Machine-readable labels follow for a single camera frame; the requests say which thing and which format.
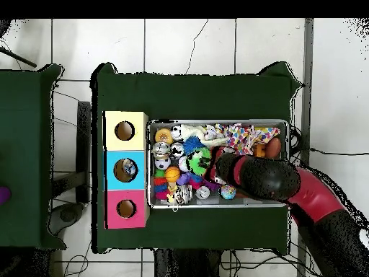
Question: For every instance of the green spiky rubber ball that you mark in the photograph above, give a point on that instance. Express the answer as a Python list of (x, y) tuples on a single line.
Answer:
[(199, 163)]

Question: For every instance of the polka dot colourful cloth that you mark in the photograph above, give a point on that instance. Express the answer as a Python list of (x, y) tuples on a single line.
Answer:
[(248, 137)]

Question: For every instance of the clear plastic bottle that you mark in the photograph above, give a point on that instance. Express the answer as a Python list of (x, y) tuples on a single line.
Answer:
[(130, 168)]

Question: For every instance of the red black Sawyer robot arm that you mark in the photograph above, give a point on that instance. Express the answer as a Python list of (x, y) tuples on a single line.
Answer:
[(265, 176)]

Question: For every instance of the wooden box with three holes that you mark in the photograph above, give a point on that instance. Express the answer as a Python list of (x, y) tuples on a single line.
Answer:
[(138, 124)]

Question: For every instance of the small globe ball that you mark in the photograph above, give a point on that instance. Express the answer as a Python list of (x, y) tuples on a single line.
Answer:
[(228, 192)]

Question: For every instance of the blue spiky rubber ball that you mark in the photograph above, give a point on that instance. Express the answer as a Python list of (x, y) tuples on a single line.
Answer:
[(193, 143)]

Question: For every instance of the cream knitted cloth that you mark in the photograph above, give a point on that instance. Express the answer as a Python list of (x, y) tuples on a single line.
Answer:
[(187, 131)]

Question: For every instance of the crushed silver can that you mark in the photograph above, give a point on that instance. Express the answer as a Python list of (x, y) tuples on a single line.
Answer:
[(183, 193)]

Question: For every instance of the small orange basketball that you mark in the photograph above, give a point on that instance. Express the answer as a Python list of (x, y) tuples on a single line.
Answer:
[(172, 174)]

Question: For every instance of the brown toy football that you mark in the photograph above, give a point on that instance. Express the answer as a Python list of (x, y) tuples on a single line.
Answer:
[(273, 148)]

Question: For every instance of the smooth silver can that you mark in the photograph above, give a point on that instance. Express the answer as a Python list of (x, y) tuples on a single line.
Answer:
[(160, 150)]

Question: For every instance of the toy burger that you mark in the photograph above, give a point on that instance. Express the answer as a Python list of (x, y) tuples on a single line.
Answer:
[(163, 136)]

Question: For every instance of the black upright panel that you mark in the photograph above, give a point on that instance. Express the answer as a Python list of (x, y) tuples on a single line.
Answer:
[(84, 144)]

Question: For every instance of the grey round floor base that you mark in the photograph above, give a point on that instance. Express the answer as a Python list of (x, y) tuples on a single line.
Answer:
[(69, 214)]

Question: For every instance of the dark green side table cloth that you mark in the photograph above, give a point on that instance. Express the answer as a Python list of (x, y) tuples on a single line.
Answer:
[(26, 144)]

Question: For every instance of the purple object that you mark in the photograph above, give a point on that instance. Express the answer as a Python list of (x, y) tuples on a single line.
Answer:
[(3, 195)]

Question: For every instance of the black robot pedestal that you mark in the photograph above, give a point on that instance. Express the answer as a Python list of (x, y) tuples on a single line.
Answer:
[(190, 265)]

